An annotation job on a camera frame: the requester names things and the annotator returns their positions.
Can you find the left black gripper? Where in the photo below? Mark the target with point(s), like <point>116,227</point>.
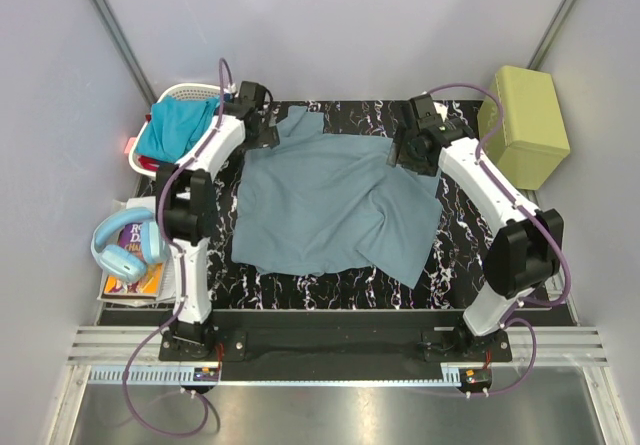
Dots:
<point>267,135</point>

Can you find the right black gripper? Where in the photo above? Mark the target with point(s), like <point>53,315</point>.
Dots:
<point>397,154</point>

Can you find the white laundry basket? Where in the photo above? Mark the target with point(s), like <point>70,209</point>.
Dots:
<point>181,91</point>

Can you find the grey-blue t shirt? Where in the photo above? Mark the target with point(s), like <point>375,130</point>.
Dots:
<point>321,203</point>

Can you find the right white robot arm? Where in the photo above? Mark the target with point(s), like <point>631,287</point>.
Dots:
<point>526,247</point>

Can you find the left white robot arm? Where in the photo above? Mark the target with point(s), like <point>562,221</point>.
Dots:
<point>186,210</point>

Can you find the white paper stack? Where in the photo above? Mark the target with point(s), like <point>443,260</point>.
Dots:
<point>168,282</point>

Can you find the teal t shirt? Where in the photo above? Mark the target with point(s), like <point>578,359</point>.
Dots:
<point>175,127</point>

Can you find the green box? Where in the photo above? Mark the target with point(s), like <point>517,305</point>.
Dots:
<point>532,141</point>

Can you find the pink cube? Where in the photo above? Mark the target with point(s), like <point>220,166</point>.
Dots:
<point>129,146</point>

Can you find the black marble mat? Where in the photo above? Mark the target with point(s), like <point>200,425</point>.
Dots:
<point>451,277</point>

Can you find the purple orange book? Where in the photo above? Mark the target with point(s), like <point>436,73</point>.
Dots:
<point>138,256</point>

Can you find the light blue headphones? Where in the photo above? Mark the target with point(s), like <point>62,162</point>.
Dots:
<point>119,262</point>

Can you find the right controller board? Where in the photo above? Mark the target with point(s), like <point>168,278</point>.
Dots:
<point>477,376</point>

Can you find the controller board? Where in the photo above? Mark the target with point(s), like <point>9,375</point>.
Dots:
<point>477,376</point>
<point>206,374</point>

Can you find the left controller board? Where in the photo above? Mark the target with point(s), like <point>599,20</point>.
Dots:
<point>206,374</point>

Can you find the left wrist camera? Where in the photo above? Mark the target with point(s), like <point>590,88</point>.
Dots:
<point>230,93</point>

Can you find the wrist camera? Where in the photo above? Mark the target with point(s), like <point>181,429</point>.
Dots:
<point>442,110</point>
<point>230,93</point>

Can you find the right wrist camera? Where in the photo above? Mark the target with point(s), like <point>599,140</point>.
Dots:
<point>442,110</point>

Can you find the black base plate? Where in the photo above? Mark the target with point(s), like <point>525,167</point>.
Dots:
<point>335,346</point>

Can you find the slotted cable duct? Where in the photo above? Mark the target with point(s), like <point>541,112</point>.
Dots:
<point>143,375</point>

